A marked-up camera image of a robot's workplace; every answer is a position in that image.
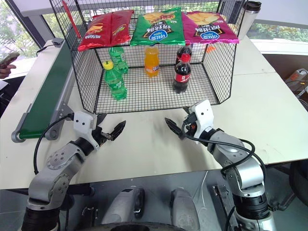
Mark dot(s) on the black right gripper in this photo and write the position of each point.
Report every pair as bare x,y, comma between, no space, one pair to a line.
190,124

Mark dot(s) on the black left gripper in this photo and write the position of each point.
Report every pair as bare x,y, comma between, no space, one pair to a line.
103,137

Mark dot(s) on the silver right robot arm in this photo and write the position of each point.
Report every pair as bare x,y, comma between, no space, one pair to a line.
243,168

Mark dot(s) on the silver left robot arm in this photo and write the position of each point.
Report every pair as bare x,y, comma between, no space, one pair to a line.
57,158

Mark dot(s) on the green conveyor belt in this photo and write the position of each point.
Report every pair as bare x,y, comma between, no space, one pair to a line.
45,91

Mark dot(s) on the grey box with cable port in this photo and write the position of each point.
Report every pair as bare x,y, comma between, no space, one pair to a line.
57,41

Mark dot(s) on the bystander hand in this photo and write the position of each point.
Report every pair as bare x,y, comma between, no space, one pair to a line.
5,71

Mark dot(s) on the green soda bottle yellow cap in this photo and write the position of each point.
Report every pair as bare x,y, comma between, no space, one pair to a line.
115,83

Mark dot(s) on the cola bottle red cap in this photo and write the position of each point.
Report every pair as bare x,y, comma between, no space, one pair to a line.
184,50
181,77

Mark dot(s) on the orange soda bottle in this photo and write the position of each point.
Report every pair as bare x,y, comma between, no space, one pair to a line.
151,63

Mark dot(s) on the small orange object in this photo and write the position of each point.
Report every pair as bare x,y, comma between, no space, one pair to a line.
211,49

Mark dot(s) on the grey rounded robot shell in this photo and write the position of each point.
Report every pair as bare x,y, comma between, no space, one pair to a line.
122,207
184,209

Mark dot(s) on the red chips bag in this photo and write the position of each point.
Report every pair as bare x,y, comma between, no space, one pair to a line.
96,32
121,26

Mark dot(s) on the pink chips bag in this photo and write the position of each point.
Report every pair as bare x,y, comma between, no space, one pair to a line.
207,29

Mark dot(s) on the green chips bag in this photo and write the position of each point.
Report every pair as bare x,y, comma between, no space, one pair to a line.
156,27

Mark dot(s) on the red pole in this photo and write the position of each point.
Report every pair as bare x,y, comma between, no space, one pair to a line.
71,19

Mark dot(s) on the white tumbler black lid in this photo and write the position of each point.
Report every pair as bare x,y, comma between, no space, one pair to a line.
249,21

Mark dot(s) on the white power strip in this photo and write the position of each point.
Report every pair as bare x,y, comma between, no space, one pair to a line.
299,73

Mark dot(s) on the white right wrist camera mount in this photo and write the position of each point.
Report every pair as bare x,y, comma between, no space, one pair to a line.
204,113

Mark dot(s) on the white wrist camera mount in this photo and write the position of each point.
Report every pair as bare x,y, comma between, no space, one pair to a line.
81,121
204,113

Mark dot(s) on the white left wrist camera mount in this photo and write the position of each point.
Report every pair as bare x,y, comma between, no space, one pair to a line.
81,121

